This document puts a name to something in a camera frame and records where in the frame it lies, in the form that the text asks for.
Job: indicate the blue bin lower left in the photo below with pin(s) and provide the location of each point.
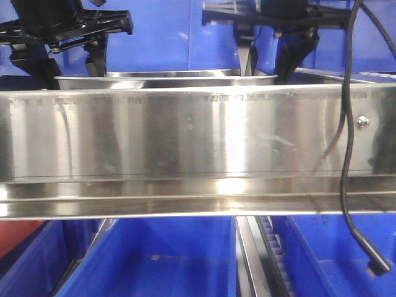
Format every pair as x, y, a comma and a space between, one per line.
37, 265

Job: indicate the roller track divider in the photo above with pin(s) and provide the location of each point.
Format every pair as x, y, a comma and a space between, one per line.
260, 267

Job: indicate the blue bin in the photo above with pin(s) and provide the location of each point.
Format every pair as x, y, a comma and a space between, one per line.
166, 256
37, 265
322, 259

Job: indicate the shiny rail screw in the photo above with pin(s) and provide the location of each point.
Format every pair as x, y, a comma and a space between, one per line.
363, 122

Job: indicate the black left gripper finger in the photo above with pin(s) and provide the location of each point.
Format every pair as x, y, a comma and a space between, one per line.
96, 55

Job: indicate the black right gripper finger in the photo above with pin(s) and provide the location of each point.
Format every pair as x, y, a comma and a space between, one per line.
293, 47
248, 55

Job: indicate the silver metal tray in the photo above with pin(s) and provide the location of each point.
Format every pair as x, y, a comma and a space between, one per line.
165, 79

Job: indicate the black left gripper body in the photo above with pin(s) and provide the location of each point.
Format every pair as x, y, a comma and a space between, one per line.
61, 24

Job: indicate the blue bin lower right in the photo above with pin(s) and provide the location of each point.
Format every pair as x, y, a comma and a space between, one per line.
322, 259

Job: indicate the blue bin lower middle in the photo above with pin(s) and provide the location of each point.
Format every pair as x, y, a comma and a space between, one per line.
166, 256

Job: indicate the stainless steel shelf rail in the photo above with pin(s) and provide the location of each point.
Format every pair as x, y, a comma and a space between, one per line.
268, 150

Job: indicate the blue crate upper right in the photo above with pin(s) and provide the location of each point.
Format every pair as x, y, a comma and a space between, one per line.
370, 51

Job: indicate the left metal divider rail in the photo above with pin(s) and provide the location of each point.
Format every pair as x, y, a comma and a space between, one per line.
104, 227

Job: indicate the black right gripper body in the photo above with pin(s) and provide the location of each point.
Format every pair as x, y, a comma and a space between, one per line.
286, 18

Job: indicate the red bin lower left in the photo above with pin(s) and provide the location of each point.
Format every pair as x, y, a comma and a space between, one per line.
13, 233

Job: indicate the large blue crate upper middle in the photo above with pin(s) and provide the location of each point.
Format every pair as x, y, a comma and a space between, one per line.
169, 36

